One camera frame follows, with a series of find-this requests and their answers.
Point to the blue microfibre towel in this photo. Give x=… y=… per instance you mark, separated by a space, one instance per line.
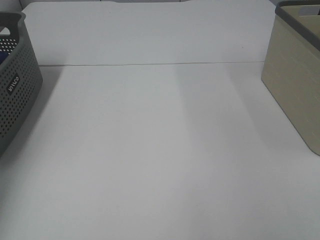
x=3 y=56

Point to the beige storage bin grey rim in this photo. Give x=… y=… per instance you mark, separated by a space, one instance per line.
x=291 y=70

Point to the grey perforated plastic basket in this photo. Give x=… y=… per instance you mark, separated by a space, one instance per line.
x=20 y=77

